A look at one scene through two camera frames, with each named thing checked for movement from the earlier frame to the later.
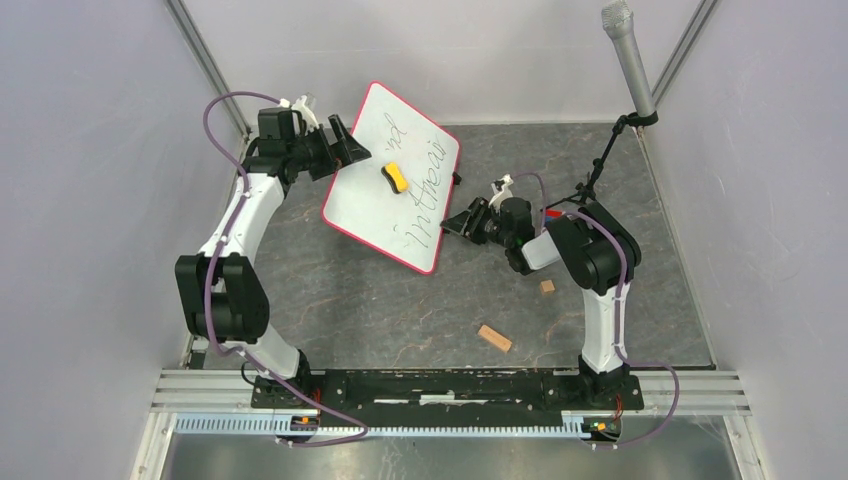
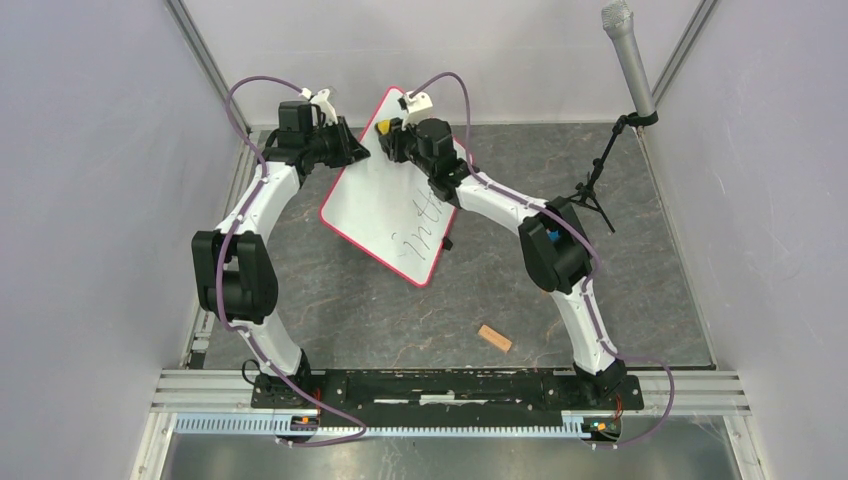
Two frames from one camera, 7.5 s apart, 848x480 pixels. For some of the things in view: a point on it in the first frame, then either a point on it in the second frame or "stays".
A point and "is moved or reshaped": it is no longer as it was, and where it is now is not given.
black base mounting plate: (437, 398) stays
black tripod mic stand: (586, 194) stays
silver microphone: (618, 21) stays
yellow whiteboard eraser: (396, 181) -> (384, 125)
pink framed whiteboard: (411, 225) is moved or reshaped
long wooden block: (494, 337) stays
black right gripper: (470, 219) -> (395, 139)
